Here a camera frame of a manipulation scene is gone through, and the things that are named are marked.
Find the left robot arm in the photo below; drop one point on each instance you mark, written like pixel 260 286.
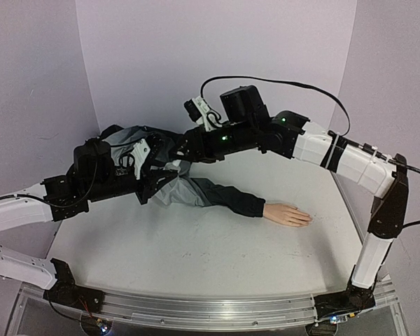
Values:
pixel 95 175

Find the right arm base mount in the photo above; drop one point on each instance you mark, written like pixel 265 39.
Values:
pixel 343 308

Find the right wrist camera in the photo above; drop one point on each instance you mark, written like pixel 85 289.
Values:
pixel 202 114

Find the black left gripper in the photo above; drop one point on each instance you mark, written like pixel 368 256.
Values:
pixel 151 179

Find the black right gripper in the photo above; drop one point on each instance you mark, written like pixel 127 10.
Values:
pixel 190 146

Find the mannequin hand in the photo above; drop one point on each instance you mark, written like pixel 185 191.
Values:
pixel 286 215

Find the grey and black jacket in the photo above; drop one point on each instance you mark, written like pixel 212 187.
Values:
pixel 184 189

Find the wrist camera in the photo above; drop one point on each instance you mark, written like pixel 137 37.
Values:
pixel 141 153
pixel 202 114

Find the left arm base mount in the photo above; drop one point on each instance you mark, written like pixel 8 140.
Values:
pixel 68 293

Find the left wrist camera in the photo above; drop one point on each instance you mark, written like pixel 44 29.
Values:
pixel 141 153

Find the aluminium front rail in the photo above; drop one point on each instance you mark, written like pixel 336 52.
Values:
pixel 204 314

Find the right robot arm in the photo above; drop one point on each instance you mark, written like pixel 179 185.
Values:
pixel 294 136

